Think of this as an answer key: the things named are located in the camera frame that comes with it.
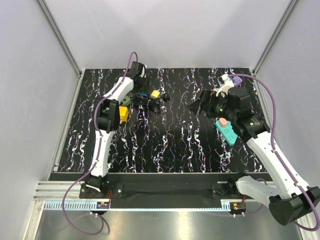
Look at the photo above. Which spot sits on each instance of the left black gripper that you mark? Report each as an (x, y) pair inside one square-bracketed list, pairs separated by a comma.
[(144, 88)]

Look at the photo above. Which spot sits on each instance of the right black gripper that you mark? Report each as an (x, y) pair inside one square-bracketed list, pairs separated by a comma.
[(207, 97)]

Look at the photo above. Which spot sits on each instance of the pink plug adapter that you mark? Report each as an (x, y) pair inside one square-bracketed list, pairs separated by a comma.
[(223, 122)]

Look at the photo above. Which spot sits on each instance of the light blue plug adapter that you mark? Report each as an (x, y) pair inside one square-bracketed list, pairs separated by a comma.
[(143, 94)]

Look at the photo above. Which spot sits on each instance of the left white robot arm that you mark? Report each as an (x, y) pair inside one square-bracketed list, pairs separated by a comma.
[(106, 120)]

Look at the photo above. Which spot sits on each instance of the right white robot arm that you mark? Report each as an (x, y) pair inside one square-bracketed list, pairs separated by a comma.
[(292, 197)]

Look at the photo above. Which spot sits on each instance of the small yellow plug adapter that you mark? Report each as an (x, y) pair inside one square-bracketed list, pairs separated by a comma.
[(155, 94)]

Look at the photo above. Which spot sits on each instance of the green power strip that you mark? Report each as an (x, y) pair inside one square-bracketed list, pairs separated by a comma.
[(126, 101)]

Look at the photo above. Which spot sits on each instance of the yellow cube adapter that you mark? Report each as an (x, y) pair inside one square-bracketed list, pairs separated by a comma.
[(123, 113)]

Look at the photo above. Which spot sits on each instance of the teal triangular power strip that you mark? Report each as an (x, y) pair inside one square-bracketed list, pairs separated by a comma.
[(227, 133)]

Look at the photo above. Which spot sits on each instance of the purple power strip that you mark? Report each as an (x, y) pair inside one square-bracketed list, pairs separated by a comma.
[(237, 81)]

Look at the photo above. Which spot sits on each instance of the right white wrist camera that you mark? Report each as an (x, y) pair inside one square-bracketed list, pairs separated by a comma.
[(227, 84)]

